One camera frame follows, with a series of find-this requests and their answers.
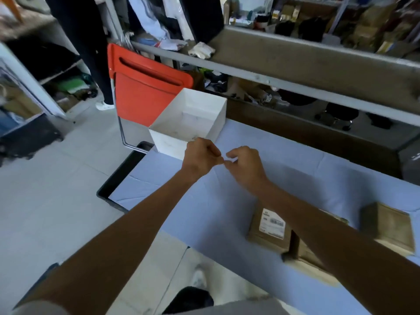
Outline person's left hand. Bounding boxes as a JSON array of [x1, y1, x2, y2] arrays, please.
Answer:
[[181, 137, 225, 181]]

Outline person's right hand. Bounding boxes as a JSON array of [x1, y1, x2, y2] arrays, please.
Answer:
[[223, 146, 270, 194]]

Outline white bin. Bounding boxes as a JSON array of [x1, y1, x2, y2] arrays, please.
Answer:
[[148, 87, 228, 161]]

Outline white barcode label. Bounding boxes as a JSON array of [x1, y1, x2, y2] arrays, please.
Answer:
[[258, 208, 286, 240]]

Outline medium brown cardboard box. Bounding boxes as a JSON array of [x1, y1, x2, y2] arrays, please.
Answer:
[[247, 201, 293, 255]]

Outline large cardboard box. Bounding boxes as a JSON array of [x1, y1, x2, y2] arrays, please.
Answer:
[[282, 210, 350, 287]]

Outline small brown cardboard box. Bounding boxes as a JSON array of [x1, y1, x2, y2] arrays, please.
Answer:
[[359, 202, 416, 257]]

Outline person's right forearm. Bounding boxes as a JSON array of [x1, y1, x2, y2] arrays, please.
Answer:
[[259, 180, 420, 315]]

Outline person's left forearm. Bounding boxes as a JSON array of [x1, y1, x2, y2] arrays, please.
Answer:
[[13, 168, 197, 315]]

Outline person's left white shoe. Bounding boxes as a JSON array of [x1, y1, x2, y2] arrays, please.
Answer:
[[190, 265, 208, 290]]

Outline person's white shirt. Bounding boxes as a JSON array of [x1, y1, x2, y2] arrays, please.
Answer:
[[10, 297, 289, 315]]

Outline person's dark trousers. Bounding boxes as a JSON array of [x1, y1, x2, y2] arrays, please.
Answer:
[[162, 287, 214, 315]]

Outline blue table cloth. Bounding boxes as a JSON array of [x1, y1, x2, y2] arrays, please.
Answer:
[[108, 118, 420, 315]]

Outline black-edged table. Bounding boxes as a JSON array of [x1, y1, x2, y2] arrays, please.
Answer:
[[97, 140, 155, 214]]

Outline red plastic chair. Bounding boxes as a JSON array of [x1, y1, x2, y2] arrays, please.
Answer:
[[107, 43, 194, 128]]

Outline white crumpled cloth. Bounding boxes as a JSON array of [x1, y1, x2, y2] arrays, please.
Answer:
[[187, 42, 216, 60]]

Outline black rolling stool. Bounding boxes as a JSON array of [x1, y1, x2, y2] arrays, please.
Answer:
[[315, 103, 360, 132]]

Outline long gray shelf board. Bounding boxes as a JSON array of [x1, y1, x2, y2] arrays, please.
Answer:
[[131, 25, 420, 127]]

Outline hanging clothes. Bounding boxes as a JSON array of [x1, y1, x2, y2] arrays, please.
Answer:
[[126, 0, 224, 45]]

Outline white cabinet frame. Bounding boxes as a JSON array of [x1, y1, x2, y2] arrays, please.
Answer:
[[0, 42, 68, 119]]

